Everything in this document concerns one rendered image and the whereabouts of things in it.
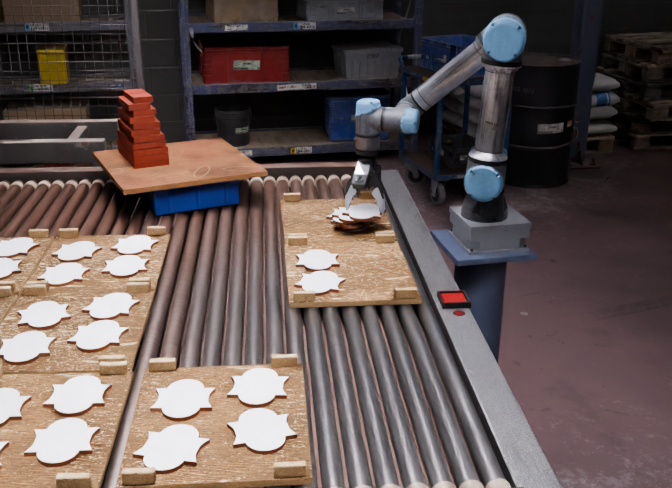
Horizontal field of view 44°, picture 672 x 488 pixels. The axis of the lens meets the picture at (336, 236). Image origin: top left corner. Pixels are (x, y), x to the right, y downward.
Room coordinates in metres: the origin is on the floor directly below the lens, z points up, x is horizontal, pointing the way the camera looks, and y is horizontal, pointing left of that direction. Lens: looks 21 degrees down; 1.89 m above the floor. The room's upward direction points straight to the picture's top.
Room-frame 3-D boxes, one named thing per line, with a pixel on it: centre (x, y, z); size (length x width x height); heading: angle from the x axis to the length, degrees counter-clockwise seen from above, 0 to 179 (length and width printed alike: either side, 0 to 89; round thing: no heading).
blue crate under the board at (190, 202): (2.84, 0.54, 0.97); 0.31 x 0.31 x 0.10; 26
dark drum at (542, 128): (6.08, -1.46, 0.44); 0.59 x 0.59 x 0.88
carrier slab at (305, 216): (2.59, 0.00, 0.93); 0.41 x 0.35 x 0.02; 6
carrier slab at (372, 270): (2.18, -0.03, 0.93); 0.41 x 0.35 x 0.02; 5
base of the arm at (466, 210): (2.56, -0.48, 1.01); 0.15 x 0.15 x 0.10
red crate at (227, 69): (6.55, 0.73, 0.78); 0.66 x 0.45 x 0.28; 102
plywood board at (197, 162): (2.90, 0.57, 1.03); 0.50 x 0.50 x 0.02; 26
